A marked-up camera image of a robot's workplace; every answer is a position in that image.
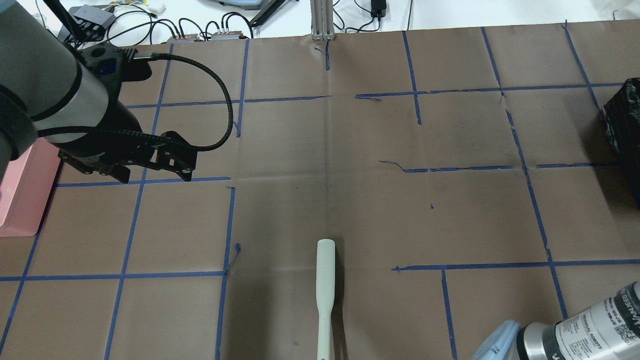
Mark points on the black trash bag bin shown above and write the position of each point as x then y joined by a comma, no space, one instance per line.
622,118

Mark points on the pink plastic bin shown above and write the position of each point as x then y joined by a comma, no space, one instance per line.
26,189

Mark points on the aluminium frame post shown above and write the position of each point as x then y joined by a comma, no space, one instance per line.
322,20

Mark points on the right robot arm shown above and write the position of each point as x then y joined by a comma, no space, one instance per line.
608,330

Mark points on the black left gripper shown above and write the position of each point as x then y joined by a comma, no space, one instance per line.
114,134

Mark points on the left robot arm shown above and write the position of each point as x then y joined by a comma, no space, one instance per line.
70,99

